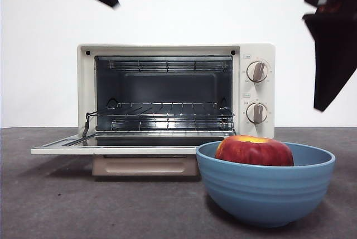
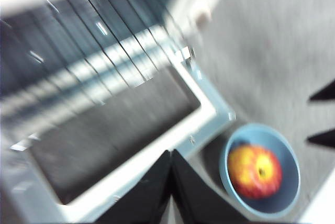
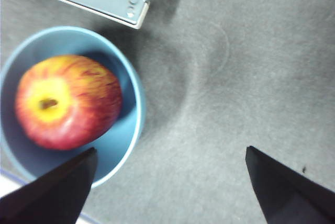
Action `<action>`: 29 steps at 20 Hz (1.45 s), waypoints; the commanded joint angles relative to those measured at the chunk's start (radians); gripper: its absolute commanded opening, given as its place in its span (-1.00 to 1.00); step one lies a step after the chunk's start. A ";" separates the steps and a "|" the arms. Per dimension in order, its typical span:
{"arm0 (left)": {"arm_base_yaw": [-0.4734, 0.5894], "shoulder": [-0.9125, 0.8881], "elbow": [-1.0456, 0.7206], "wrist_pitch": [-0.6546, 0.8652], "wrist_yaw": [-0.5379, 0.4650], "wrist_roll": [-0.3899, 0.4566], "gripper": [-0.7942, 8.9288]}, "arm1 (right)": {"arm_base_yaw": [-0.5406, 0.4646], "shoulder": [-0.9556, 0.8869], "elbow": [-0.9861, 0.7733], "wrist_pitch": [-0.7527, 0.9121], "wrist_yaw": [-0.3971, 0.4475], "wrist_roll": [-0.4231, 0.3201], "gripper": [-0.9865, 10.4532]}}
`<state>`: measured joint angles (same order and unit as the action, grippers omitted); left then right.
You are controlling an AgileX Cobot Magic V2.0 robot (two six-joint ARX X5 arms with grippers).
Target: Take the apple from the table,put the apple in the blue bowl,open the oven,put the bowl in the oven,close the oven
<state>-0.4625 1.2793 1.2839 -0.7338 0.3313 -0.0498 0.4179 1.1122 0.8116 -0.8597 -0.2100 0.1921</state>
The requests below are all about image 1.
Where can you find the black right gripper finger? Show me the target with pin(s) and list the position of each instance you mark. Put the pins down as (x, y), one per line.
(334, 54)

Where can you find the red yellow apple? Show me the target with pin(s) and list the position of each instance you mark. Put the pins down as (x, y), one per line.
(251, 151)

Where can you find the blue ribbed bowl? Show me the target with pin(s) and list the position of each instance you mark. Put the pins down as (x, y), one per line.
(265, 194)

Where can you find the oven door with glass window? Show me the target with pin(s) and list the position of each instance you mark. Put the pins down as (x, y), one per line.
(83, 148)

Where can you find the cream Toshiba toaster oven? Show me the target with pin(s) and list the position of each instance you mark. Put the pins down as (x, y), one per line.
(256, 133)

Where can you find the cream temperature knob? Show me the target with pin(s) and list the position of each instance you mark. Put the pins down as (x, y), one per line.
(257, 72)

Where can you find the cream timer knob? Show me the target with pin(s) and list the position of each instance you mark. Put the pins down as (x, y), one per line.
(257, 113)

